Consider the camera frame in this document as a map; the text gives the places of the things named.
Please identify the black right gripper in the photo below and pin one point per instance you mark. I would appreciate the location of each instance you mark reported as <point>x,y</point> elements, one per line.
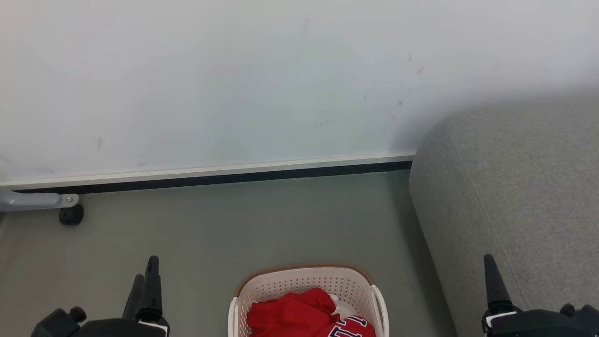
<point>538,325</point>

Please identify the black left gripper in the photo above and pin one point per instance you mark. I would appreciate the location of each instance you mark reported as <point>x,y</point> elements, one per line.
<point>107,328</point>

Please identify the red jersey with lettering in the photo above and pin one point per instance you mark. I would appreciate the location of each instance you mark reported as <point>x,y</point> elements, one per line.
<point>353,327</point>

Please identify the plain red garment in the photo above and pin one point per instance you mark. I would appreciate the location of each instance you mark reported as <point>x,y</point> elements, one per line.
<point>290,316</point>

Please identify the grey fabric sofa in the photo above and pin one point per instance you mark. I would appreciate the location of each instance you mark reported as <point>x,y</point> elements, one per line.
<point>514,206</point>

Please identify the black caster wheel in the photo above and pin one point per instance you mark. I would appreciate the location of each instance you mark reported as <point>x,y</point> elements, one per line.
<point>71,215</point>

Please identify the white and black baseboard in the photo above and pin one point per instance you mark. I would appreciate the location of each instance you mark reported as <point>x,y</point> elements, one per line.
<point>210,174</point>

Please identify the grey metal stand leg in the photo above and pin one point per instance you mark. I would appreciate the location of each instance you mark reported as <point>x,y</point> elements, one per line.
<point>28,200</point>

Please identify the cream perforated laundry basket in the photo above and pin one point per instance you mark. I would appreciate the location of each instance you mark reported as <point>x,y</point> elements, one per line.
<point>304,281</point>

